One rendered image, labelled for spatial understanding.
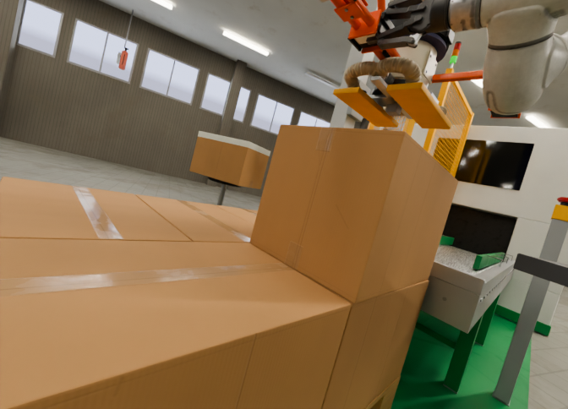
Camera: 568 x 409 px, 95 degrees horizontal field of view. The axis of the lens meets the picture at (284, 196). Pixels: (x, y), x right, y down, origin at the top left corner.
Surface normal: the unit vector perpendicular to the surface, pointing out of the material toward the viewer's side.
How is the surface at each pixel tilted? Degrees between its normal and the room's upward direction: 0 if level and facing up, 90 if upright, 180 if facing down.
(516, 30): 143
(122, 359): 0
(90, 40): 90
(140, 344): 0
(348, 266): 90
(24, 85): 90
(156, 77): 90
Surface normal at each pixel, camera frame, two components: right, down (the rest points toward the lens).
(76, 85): 0.40, 0.16
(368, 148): -0.68, -0.14
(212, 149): -0.41, -0.06
